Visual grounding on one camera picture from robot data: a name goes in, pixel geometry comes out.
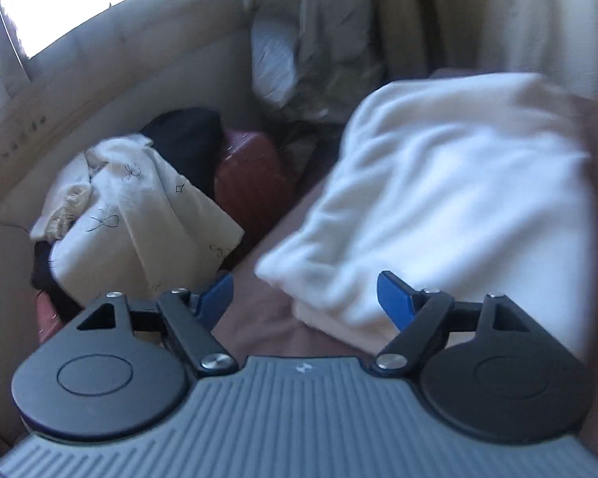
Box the white hanging cloth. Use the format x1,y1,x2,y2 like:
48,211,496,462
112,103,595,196
419,0,598,103

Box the black folded garment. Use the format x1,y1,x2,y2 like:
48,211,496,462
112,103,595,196
30,241,83,312

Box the grey plastic bag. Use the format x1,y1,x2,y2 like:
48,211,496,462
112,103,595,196
249,0,390,127

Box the red suitcase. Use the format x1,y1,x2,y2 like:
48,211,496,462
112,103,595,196
36,128,292,345

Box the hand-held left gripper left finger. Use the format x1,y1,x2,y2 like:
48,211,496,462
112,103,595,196
77,271,236,374

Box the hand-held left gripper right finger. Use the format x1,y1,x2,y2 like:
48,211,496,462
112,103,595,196
376,270,531,375

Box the white fleece jacket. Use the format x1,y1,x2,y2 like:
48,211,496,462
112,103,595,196
254,72,598,359

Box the black crumpled garment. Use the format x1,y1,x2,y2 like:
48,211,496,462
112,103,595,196
140,107,226,197

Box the beige curtain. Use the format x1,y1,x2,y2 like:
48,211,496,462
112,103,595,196
369,0,434,85

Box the cream printed cloth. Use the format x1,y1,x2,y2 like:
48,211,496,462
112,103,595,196
30,132,245,310

